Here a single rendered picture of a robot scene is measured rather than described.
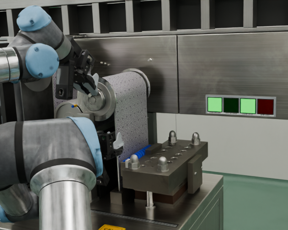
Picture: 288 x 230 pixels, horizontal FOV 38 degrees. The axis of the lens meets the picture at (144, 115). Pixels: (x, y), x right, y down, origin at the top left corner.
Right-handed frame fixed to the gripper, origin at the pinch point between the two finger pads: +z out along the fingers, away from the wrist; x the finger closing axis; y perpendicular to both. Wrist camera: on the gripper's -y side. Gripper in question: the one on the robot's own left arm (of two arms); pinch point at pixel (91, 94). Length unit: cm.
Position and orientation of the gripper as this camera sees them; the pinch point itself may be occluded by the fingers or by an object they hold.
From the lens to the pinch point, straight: 131.1
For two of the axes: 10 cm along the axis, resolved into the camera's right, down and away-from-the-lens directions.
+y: 2.4, -8.8, 4.1
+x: -9.0, -0.5, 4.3
